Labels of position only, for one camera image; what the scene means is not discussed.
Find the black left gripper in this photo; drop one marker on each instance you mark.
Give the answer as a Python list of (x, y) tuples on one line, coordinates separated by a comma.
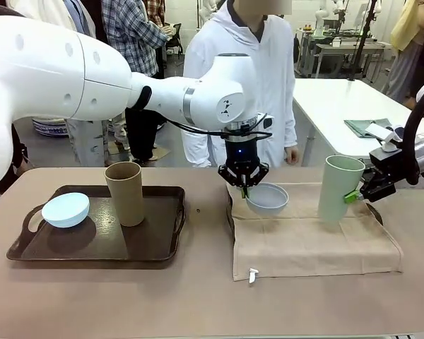
[(242, 155)]

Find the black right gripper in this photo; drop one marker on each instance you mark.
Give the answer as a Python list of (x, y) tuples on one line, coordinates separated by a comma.
[(383, 180)]

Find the tall pale green cup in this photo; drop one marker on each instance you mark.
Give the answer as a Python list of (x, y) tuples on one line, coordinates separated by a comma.
[(334, 190)]

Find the grey bowl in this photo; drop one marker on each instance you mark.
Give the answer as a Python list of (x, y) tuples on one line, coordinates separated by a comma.
[(268, 205)]

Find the tall tan cup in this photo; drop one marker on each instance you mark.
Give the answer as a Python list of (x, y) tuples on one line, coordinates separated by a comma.
[(127, 197)]

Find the light blue bowl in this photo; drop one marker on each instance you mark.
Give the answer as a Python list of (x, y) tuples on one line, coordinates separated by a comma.
[(65, 212)]

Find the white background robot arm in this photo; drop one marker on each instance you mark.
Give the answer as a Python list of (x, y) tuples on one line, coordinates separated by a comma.
[(321, 17)]

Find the person's left forearm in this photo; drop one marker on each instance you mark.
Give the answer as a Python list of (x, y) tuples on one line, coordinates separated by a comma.
[(290, 127)]

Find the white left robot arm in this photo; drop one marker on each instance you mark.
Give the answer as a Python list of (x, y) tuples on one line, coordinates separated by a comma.
[(56, 70)]

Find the beige cloth mat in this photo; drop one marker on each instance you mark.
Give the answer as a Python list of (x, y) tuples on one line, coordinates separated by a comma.
[(304, 247)]

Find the person's left hand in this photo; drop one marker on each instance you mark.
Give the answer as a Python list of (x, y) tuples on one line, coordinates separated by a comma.
[(292, 156)]

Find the folded dark green cloth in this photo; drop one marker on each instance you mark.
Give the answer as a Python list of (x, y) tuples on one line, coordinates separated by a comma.
[(357, 126)]

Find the white table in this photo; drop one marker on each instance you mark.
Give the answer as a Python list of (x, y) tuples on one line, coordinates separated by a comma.
[(339, 102)]

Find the person in white hoodie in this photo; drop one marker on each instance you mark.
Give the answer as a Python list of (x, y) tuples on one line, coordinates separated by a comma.
[(268, 70)]

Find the grey workbench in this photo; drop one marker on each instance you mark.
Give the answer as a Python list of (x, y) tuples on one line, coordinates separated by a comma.
[(339, 47)]

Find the black tripod stand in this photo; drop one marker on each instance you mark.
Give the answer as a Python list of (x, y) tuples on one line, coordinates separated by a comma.
[(362, 42)]

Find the black office chair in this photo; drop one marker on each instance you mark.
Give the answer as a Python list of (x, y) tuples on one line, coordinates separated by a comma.
[(175, 39)]

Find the person in light patterned trousers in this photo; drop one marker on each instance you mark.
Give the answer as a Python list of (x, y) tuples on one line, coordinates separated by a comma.
[(86, 141)]

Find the person in yellow jacket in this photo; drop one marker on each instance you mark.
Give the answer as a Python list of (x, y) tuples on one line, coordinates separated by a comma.
[(408, 28)]

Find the person in plaid shirt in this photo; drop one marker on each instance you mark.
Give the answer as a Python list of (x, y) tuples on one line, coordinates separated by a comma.
[(134, 28)]

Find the blue white patterned tub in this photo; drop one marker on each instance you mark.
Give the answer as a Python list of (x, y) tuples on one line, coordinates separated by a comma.
[(49, 129)]

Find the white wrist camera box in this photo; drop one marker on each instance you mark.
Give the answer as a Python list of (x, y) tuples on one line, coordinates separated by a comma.
[(378, 130)]

